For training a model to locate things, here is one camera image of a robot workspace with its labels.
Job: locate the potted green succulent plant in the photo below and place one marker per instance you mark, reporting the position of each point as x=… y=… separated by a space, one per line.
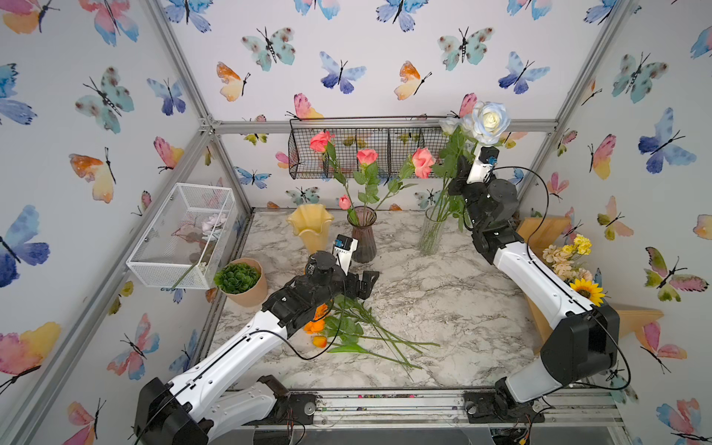
x=243 y=282

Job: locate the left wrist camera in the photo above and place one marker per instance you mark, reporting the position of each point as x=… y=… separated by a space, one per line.
x=343 y=249

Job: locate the pink rose pair stem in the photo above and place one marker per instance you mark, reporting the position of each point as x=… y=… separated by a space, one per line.
x=366 y=173

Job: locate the clear glass vase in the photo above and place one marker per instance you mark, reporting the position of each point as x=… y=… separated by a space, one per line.
x=432 y=230

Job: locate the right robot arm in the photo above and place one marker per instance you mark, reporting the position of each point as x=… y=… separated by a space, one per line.
x=584 y=336

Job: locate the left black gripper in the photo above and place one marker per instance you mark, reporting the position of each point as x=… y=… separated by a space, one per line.
x=363 y=286

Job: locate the purple glass vase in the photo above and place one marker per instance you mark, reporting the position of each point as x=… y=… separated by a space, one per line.
x=362 y=220

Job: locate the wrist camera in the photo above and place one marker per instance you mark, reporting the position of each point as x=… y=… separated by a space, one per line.
x=343 y=249
x=485 y=159

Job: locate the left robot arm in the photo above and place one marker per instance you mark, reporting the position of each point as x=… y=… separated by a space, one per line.
x=194 y=407

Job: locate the orange ranunculus flower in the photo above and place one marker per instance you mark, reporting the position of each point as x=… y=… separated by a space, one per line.
x=317 y=325

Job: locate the orange tulip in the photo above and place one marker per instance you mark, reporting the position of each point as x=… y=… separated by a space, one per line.
x=321 y=342

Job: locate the white mesh wall basket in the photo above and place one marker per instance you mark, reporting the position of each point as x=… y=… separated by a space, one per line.
x=185 y=241

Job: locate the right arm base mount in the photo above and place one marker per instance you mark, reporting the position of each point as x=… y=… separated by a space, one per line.
x=496 y=405

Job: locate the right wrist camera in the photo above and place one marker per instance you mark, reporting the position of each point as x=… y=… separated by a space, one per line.
x=485 y=159

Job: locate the yellow ruffled vase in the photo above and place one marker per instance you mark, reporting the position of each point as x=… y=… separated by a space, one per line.
x=311 y=224

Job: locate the sunflower bouquet in vase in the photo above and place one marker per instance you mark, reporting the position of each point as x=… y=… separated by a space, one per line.
x=567 y=263

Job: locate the pink tulip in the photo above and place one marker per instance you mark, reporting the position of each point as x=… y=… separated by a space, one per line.
x=346 y=205

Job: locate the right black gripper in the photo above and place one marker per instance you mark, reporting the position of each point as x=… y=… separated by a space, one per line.
x=462 y=182

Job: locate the pink rose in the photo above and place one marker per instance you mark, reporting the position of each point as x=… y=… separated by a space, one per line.
x=419 y=165

